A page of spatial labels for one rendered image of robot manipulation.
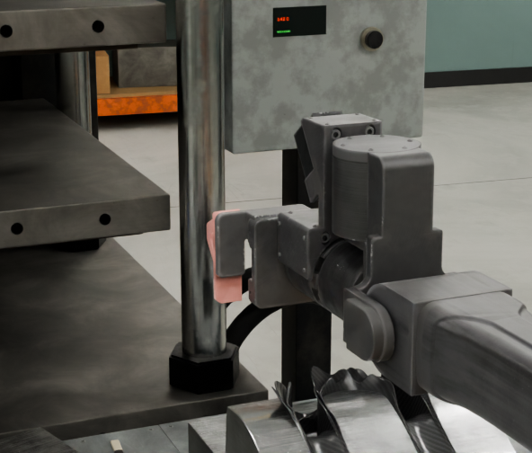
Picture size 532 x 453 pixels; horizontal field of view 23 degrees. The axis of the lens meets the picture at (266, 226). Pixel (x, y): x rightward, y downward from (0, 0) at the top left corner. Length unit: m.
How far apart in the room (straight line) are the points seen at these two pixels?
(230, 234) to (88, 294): 1.22
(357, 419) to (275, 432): 0.09
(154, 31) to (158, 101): 5.45
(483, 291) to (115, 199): 1.00
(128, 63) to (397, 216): 6.49
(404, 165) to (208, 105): 0.86
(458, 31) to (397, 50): 6.58
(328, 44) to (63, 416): 0.62
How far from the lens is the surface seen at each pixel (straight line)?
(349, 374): 1.38
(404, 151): 0.82
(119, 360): 1.86
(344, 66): 1.86
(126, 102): 7.09
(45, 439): 1.35
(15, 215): 1.68
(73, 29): 1.66
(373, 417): 1.34
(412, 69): 1.91
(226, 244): 0.93
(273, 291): 0.93
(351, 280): 0.84
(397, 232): 0.81
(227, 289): 0.94
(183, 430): 1.61
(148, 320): 2.01
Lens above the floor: 1.48
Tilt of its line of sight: 16 degrees down
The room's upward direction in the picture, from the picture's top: straight up
